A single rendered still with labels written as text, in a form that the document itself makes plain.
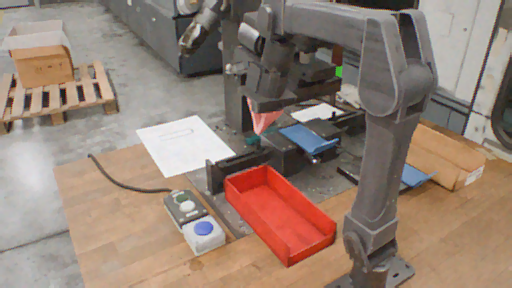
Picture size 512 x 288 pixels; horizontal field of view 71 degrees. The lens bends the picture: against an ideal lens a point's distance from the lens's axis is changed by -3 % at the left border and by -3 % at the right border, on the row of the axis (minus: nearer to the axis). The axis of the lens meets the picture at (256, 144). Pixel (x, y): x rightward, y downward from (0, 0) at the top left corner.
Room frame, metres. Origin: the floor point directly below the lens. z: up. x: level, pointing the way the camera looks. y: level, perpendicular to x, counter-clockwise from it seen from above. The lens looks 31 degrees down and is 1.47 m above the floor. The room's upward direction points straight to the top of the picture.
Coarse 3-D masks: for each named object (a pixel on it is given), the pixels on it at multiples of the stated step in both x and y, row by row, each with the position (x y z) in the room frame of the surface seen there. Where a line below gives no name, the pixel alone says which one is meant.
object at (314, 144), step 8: (288, 128) 0.89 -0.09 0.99; (296, 128) 0.89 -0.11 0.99; (304, 128) 0.89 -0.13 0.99; (288, 136) 0.85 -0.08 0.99; (296, 136) 0.84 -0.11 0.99; (304, 136) 0.85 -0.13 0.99; (312, 136) 0.84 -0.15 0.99; (304, 144) 0.80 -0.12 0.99; (312, 144) 0.80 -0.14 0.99; (320, 144) 0.80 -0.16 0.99; (328, 144) 0.77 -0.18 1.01; (312, 152) 0.76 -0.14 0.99
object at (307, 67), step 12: (300, 60) 0.87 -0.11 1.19; (312, 60) 0.86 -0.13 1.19; (324, 60) 0.87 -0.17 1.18; (300, 72) 0.83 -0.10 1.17; (312, 72) 0.80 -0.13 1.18; (324, 72) 0.82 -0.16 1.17; (288, 84) 0.83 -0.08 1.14; (300, 84) 0.82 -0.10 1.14; (312, 84) 0.83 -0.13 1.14; (324, 84) 0.84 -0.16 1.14; (336, 84) 0.86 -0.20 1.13; (300, 96) 0.80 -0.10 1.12; (312, 96) 0.82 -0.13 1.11
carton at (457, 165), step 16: (416, 144) 0.94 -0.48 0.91; (432, 144) 0.90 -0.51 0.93; (448, 144) 0.87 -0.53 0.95; (416, 160) 0.82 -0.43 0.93; (432, 160) 0.78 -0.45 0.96; (448, 160) 0.86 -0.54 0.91; (464, 160) 0.82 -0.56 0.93; (480, 160) 0.79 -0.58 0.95; (432, 176) 0.77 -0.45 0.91; (448, 176) 0.74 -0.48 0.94; (464, 176) 0.78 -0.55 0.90; (480, 176) 0.78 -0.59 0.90
